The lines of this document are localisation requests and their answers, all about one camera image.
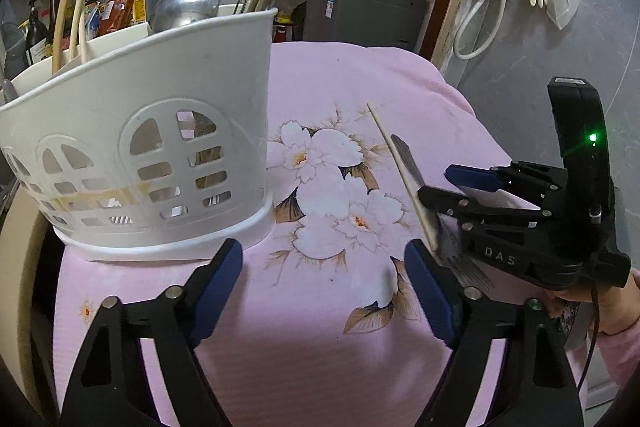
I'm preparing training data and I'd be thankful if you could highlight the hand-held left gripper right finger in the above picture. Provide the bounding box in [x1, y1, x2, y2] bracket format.
[405, 239, 583, 427]

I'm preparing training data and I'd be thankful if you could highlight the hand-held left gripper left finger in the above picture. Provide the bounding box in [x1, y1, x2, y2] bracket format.
[60, 238, 244, 427]

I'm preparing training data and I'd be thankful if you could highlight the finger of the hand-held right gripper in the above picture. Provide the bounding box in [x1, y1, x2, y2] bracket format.
[418, 186, 544, 233]
[445, 160, 566, 208]

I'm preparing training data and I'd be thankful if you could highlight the grey striped utensil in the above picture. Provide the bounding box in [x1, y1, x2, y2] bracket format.
[389, 134, 496, 293]

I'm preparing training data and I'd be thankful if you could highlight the thin wooden chopstick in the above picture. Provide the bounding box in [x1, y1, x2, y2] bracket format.
[366, 102, 441, 254]

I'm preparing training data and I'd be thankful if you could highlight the white plastic utensil basket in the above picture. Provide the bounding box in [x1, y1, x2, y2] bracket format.
[0, 7, 279, 264]

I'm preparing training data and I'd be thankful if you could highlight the metal ladle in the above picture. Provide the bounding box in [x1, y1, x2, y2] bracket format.
[149, 0, 223, 33]

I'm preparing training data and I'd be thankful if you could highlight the person's right forearm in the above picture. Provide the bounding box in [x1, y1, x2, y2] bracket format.
[596, 316, 640, 389]

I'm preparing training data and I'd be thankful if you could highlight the person's right hand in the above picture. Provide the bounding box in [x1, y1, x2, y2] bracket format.
[545, 268, 640, 336]

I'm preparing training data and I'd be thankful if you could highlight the pink floral cloth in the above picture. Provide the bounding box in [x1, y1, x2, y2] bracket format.
[52, 41, 572, 427]

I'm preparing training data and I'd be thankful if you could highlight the grey cabinet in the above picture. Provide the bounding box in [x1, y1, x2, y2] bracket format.
[302, 0, 431, 54]

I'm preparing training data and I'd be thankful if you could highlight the red chilli powder bag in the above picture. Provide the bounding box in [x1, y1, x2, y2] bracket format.
[97, 0, 139, 38]

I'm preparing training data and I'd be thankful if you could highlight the dark pump-top bottle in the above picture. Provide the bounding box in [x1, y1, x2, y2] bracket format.
[24, 0, 54, 68]

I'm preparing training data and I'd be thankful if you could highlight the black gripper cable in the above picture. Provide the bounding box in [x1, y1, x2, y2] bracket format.
[574, 287, 602, 409]

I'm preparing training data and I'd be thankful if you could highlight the white hose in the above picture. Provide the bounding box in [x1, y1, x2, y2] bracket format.
[452, 0, 526, 60]

